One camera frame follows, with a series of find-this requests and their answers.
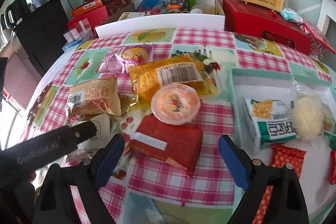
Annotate beige snack cake packet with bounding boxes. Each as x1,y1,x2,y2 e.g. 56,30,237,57
66,76,121,117

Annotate red wafer snack packet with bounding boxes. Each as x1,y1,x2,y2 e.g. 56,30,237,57
121,115,203,177

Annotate round orange jelly cup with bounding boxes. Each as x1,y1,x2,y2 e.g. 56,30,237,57
150,83,201,125

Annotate pink swiss roll packet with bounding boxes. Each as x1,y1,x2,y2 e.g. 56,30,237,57
97,43,154,74

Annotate orange transparent snack packet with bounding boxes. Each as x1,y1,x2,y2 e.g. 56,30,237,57
129,53,218,103

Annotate small red snack packet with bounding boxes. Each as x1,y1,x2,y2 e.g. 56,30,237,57
252,144,306,224

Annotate white green korean snack packet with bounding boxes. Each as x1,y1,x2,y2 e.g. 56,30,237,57
244,98,297,151

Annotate white and teal tray box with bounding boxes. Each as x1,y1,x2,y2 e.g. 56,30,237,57
227,69,335,223

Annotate clear bag yellow puffs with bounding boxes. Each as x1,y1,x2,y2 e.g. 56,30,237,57
290,80,324,142

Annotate black cabinet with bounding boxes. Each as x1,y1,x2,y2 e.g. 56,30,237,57
1,0,68,76

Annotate checked cake pattern tablecloth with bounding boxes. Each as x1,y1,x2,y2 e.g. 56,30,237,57
23,28,335,223

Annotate clear acrylic box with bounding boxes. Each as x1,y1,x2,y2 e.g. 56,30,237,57
63,18,95,42

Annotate red gift box stack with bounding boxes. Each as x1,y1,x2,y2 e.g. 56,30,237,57
67,0,134,28

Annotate orange black flat box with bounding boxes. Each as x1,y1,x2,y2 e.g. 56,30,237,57
71,0,113,18

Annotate large red gift box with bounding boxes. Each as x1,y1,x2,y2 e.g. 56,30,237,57
223,0,311,55

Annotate white foam board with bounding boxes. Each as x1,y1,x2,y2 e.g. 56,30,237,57
95,13,226,38

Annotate cardboard box of toys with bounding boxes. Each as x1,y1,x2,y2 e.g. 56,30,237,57
102,0,226,24

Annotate blue liquid plastic bottle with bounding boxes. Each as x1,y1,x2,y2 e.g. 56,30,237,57
136,0,160,12

